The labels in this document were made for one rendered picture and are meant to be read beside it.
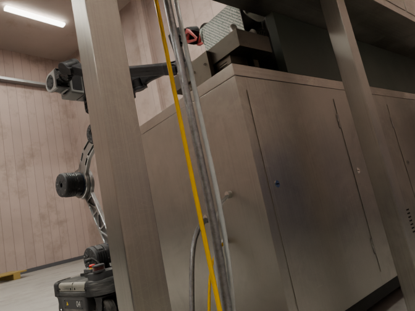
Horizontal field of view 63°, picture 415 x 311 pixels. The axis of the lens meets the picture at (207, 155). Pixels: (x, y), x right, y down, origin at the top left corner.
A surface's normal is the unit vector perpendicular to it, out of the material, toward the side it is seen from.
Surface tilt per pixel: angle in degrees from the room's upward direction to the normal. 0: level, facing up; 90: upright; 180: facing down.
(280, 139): 90
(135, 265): 90
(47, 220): 90
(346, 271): 90
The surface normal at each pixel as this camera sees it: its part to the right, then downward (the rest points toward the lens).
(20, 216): 0.73, -0.25
